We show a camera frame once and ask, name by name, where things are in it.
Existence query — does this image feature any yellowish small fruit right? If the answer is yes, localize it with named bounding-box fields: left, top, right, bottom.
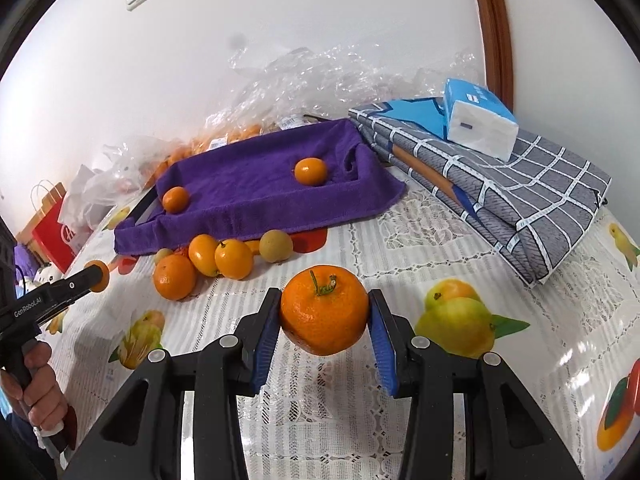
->
left=153, top=248, right=174, bottom=264

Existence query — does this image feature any medium orange with stem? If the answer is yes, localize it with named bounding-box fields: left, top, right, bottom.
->
left=215, top=238, right=254, bottom=281

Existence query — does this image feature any oblong orange fruit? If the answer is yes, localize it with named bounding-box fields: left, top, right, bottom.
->
left=188, top=234, right=219, bottom=278

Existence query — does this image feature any blue paper sheet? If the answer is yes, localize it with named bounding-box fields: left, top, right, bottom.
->
left=373, top=98, right=447, bottom=140

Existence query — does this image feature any yellow-green small fruit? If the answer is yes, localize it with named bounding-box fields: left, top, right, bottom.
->
left=258, top=230, right=293, bottom=263

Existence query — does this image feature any grey plastic bag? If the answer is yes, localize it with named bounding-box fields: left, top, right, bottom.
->
left=58, top=165, right=116, bottom=255

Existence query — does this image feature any orange behind left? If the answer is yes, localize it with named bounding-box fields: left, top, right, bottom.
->
left=162, top=186, right=190, bottom=214

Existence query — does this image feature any red paper gift bag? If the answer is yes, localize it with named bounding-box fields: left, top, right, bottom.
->
left=34, top=193, right=76, bottom=273

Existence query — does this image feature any large orange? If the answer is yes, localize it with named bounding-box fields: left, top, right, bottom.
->
left=153, top=254, right=198, bottom=301
left=294, top=157, right=329, bottom=186

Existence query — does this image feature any orange with stem front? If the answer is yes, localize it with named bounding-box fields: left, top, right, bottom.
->
left=280, top=264, right=369, bottom=356

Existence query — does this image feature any purple towel on tray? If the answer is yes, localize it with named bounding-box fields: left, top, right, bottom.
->
left=114, top=119, right=406, bottom=256

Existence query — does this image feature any small clear plastic bag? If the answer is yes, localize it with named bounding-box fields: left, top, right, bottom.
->
left=102, top=136, right=178, bottom=193

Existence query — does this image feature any clear plastic bag of oranges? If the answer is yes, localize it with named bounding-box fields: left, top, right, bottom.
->
left=140, top=44, right=484, bottom=188

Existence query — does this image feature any blue tissue pack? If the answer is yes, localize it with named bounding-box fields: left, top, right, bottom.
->
left=444, top=78, right=520, bottom=162

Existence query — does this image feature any person left hand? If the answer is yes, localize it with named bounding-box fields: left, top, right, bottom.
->
left=1, top=342, right=68, bottom=431

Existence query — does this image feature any brown wooden door frame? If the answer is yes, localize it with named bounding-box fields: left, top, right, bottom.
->
left=476, top=0, right=514, bottom=110

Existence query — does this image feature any fruit print tablecloth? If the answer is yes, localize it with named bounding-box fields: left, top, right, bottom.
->
left=48, top=182, right=639, bottom=479

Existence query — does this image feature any grey checked folded cloth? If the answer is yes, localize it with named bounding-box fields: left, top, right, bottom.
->
left=348, top=102, right=611, bottom=286

